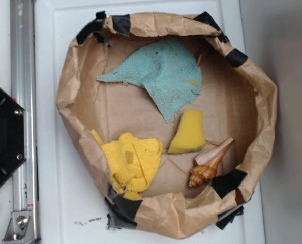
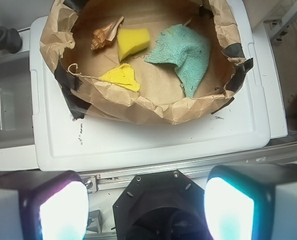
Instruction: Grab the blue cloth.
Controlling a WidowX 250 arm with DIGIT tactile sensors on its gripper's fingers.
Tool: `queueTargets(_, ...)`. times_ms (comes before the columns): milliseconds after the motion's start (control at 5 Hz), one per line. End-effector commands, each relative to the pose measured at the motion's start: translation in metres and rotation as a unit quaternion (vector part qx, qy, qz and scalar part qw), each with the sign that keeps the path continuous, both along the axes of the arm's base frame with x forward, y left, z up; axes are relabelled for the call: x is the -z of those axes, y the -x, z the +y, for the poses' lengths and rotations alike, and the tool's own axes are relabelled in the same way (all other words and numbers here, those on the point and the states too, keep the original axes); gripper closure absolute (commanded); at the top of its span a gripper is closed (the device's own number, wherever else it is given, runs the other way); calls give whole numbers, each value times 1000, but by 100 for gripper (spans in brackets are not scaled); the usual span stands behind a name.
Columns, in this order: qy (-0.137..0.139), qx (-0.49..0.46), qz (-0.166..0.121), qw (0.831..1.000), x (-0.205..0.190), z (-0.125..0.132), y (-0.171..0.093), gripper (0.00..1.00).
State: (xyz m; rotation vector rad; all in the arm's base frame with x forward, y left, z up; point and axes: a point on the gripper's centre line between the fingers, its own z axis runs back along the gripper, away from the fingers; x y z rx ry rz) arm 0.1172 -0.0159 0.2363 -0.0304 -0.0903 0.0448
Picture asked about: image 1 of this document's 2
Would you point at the brown paper bag bin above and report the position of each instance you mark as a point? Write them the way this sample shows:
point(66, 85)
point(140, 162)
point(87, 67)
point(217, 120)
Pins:
point(237, 98)

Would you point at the yellow terry cloth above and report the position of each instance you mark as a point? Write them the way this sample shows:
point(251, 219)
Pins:
point(133, 162)

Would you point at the light blue terry cloth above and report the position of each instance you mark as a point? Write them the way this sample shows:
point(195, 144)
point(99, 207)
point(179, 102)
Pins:
point(166, 70)

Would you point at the yellow sponge piece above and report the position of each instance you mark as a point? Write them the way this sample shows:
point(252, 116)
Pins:
point(190, 135)

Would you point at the brown spiral seashell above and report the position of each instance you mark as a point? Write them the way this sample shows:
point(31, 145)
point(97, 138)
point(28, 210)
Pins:
point(206, 164)

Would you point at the white plastic tray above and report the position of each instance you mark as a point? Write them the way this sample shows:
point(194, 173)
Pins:
point(72, 210)

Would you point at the aluminium extrusion rail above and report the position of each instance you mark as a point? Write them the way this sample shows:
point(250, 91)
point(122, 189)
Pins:
point(25, 179)

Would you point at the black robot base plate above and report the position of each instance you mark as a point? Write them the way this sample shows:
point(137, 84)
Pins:
point(12, 146)

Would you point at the metal corner bracket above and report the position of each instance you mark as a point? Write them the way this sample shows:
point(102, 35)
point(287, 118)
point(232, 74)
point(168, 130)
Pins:
point(20, 228)

